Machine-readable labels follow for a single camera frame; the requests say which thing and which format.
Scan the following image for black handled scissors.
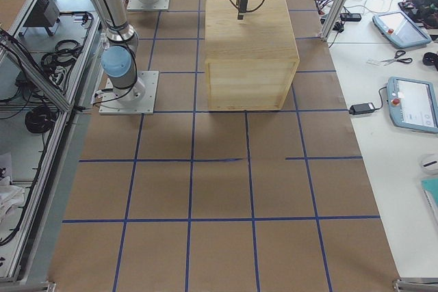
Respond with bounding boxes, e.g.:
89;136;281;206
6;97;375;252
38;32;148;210
381;50;413;66

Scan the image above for black power brick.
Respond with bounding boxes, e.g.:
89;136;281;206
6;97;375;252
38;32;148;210
348;103;376;116

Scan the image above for blue teach pendant far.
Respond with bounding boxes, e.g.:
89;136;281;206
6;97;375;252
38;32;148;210
372;11;432;49

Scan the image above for blue teach pendant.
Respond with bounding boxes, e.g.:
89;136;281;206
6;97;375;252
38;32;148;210
387;77;437;134
372;11;432;49

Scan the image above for light wooden drawer cabinet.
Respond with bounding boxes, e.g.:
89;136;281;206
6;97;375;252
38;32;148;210
205;0;300;111

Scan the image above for black cable bundle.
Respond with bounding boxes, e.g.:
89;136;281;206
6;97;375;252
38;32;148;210
24;103;57;135

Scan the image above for blue teach pendant near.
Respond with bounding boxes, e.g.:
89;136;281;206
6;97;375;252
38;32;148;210
387;77;437;134

